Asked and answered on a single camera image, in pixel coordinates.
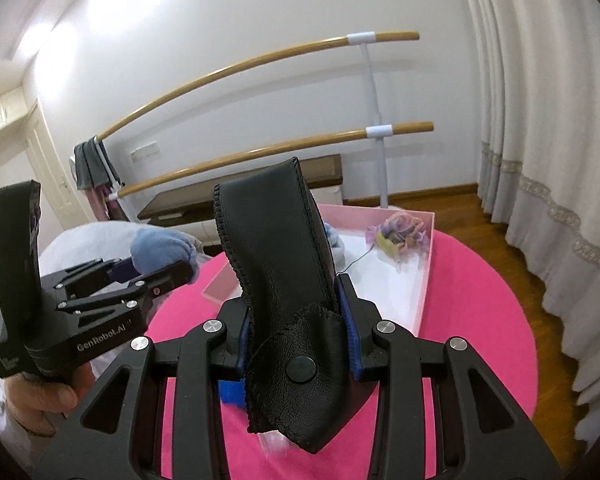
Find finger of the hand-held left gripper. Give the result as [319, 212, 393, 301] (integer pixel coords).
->
[54, 259, 197, 317]
[41, 257, 137, 294]

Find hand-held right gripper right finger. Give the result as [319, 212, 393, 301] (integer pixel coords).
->
[335, 275, 563, 480]

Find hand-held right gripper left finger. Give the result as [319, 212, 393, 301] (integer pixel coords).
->
[37, 304, 254, 480]

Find light blue plush cloth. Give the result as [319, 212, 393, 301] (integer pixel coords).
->
[130, 229, 201, 286]

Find black leather pouch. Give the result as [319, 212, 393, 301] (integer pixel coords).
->
[213, 156, 353, 442]

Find pink box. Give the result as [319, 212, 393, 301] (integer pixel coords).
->
[202, 202, 437, 336]

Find person's left hand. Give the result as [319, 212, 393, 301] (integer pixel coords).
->
[2, 361, 95, 437]

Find royal blue towel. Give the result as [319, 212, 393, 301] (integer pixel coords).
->
[218, 379, 247, 407]

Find mauve hanging cloth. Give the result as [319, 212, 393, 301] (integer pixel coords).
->
[87, 185, 123, 221]

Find dark wood top bench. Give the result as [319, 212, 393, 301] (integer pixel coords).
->
[137, 154, 343, 256]

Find printed baby cloth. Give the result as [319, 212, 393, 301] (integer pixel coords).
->
[324, 222, 346, 262]

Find clear plastic bag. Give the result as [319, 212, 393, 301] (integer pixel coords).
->
[261, 430, 292, 458]

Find cream door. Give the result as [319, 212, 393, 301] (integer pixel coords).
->
[25, 110, 101, 226]

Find grey hanging cloth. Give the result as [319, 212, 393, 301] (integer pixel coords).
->
[75, 139, 126, 192]

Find pastel organza flower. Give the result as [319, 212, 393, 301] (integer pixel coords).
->
[337, 211, 428, 276]

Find pink round table cloth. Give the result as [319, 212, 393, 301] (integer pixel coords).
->
[145, 230, 538, 480]

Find cream overhead cabinet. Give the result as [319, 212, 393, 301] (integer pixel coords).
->
[0, 85, 38, 136]

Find cream curtain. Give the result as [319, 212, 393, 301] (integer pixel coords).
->
[452, 0, 600, 406]

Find short wooden barre rail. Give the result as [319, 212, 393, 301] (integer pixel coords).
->
[115, 121, 435, 200]

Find long wooden barre rail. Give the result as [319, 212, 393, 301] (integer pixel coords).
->
[96, 31, 421, 142]

